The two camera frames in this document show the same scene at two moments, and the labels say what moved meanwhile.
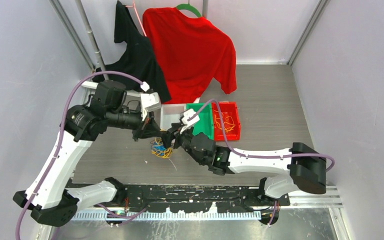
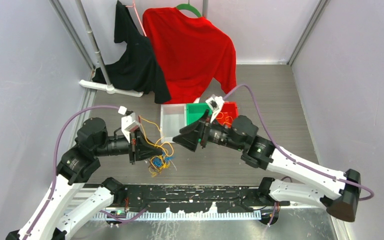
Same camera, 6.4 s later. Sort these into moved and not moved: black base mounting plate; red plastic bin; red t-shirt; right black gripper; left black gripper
Moved: right black gripper; left black gripper
Not moved: black base mounting plate; red plastic bin; red t-shirt
